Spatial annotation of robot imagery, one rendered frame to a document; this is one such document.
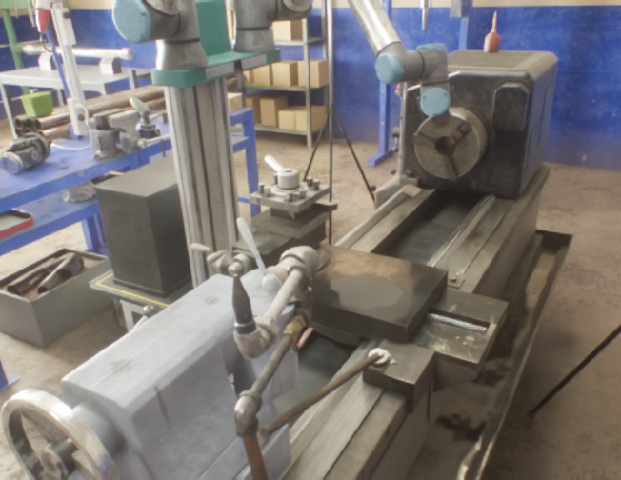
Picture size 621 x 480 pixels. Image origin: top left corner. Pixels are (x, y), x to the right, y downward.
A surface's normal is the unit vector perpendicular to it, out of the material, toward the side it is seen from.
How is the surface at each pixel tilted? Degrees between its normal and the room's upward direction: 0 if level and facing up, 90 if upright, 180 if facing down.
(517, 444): 0
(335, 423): 0
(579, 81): 90
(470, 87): 90
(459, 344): 0
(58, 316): 90
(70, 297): 90
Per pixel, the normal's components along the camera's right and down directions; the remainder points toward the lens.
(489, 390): -0.04, -0.89
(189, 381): 0.85, 0.07
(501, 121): -0.50, 0.40
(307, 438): 0.62, -0.45
